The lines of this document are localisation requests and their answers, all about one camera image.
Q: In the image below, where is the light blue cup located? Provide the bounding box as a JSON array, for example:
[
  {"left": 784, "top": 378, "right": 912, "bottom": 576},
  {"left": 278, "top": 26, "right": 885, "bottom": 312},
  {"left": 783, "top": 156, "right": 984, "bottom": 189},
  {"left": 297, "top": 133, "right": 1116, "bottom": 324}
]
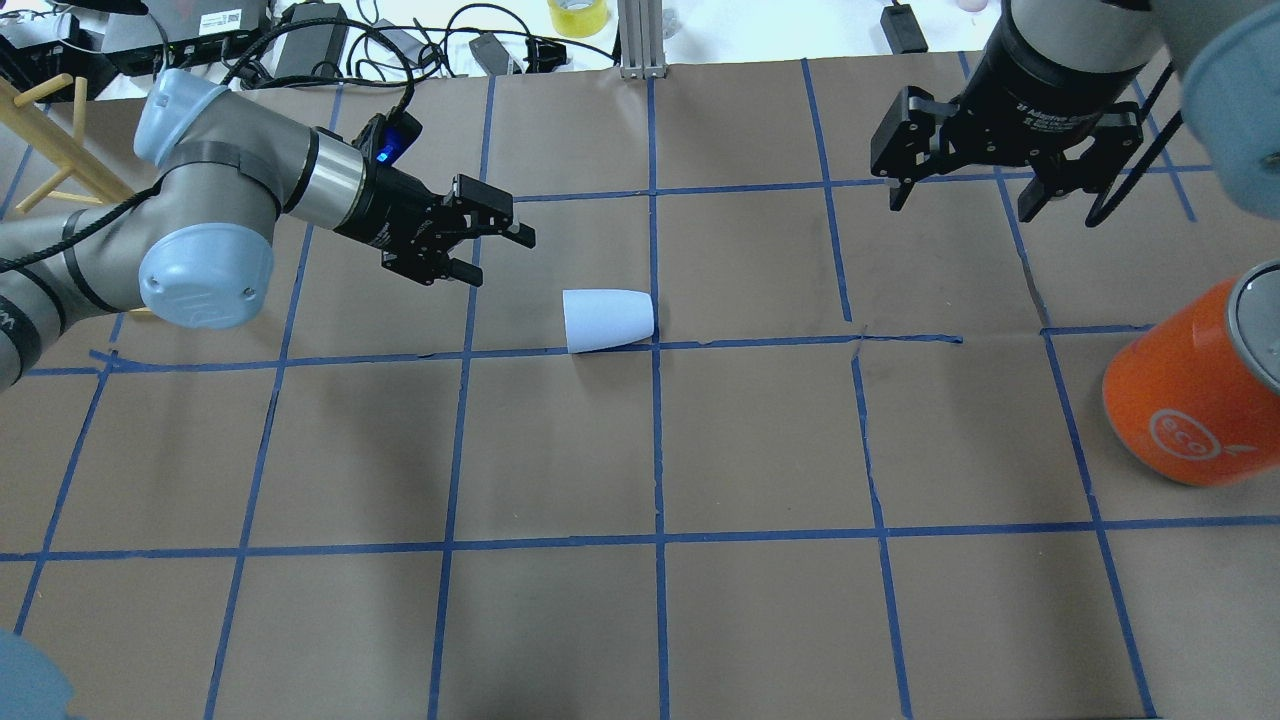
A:
[{"left": 561, "top": 288, "right": 657, "bottom": 354}]

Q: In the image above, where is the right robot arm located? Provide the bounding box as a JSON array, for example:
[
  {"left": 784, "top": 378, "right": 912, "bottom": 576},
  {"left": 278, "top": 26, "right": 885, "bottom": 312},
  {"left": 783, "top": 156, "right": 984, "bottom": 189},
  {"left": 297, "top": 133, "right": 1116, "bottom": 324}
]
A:
[{"left": 483, "top": 1, "right": 1277, "bottom": 225}]

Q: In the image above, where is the orange can container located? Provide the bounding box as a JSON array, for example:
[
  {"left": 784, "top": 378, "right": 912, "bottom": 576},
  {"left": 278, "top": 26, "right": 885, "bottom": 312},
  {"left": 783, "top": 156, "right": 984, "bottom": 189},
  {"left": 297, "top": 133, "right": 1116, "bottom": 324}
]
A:
[{"left": 1102, "top": 260, "right": 1279, "bottom": 487}]

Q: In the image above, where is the black power adapter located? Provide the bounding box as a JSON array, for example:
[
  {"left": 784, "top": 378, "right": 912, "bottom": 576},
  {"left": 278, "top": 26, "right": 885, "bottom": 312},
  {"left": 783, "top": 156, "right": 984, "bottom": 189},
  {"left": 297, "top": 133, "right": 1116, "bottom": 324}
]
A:
[{"left": 879, "top": 1, "right": 929, "bottom": 55}]

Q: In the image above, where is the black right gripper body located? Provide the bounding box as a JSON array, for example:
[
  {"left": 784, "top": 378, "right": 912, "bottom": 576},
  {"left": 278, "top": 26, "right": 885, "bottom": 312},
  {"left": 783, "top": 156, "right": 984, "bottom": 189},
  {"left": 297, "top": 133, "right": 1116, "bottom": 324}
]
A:
[{"left": 870, "top": 85, "right": 1143, "bottom": 196}]

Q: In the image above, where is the black power brick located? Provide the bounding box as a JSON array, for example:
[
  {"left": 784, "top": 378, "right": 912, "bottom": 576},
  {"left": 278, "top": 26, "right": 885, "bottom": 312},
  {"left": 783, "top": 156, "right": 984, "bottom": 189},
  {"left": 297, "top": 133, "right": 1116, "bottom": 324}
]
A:
[{"left": 468, "top": 32, "right": 524, "bottom": 76}]

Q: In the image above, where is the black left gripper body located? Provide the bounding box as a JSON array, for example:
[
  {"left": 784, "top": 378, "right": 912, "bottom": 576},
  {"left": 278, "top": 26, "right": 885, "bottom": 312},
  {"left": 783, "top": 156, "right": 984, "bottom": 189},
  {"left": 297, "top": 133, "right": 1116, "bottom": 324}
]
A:
[{"left": 335, "top": 165, "right": 516, "bottom": 286}]

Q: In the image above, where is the wooden mug tree stand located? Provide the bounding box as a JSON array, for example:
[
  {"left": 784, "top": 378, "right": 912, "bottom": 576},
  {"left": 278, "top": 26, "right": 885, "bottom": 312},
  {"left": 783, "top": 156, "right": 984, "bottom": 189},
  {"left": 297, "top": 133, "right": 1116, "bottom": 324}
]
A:
[{"left": 1, "top": 73, "right": 155, "bottom": 219}]

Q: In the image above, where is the aluminium frame post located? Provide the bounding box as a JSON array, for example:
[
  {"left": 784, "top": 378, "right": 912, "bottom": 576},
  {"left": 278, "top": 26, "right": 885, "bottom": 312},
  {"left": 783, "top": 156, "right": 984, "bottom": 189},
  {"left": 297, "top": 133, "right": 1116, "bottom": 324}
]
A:
[{"left": 617, "top": 1, "right": 668, "bottom": 79}]

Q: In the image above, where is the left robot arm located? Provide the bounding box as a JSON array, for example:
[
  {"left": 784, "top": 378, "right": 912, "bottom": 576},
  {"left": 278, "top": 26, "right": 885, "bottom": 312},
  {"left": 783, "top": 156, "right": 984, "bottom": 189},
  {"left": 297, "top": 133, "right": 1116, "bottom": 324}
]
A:
[{"left": 1, "top": 69, "right": 536, "bottom": 387}]

